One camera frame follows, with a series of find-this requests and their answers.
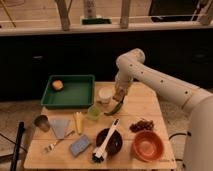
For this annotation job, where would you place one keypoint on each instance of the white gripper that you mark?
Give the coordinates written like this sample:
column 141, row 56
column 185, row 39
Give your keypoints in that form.
column 120, row 90

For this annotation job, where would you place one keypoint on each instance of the wooden felt board eraser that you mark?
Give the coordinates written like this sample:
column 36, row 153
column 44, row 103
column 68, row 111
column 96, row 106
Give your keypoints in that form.
column 118, row 96

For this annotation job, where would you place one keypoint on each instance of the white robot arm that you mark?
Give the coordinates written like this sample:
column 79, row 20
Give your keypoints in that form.
column 198, row 102

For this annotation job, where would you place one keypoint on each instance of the white paper cup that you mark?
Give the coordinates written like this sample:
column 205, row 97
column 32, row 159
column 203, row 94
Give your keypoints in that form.
column 105, row 94

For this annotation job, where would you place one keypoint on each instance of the green plastic cup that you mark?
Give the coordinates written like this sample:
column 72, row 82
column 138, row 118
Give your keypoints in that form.
column 93, row 112

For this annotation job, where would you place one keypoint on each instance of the grey metal cup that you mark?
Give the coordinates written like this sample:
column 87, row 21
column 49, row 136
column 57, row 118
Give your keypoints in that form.
column 42, row 123

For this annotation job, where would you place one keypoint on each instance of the green chili pepper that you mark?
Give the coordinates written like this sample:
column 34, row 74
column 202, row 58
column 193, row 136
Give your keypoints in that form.
column 115, row 109

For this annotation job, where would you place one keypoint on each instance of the dark grape bunch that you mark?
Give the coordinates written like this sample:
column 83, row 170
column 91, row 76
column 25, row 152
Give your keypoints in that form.
column 142, row 125

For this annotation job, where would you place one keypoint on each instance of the dark brown plate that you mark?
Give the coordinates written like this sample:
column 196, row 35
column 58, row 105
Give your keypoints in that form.
column 114, row 144

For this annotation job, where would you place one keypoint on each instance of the green plastic tray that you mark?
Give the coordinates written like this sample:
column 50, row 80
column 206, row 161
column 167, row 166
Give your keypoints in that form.
column 77, row 92

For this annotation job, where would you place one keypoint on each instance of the orange plastic bowl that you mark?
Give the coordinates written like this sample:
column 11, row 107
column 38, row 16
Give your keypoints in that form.
column 147, row 146

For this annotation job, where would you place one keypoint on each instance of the orange fruit toy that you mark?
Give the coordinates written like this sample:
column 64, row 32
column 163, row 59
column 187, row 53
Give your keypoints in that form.
column 57, row 85

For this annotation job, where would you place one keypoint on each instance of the white dish brush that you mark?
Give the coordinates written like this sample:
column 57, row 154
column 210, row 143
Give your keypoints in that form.
column 99, row 153

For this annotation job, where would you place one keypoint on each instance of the blue sponge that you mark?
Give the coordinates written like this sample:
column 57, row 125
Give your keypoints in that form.
column 80, row 145

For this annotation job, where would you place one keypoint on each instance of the grey folded cloth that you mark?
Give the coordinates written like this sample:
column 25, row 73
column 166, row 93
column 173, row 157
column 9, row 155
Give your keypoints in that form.
column 59, row 127

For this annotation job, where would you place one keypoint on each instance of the green block on shelf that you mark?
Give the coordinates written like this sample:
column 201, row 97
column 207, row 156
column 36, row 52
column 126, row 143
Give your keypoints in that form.
column 94, row 21

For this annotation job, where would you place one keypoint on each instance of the black monitor on shelf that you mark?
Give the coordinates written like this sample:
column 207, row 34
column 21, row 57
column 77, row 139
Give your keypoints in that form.
column 172, row 10

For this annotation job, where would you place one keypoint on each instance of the silver metal fork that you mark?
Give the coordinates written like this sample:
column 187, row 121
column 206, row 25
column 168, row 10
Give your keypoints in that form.
column 51, row 146

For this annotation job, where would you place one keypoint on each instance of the black pole stand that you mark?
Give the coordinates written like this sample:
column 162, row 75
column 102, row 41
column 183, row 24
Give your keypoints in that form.
column 16, row 150

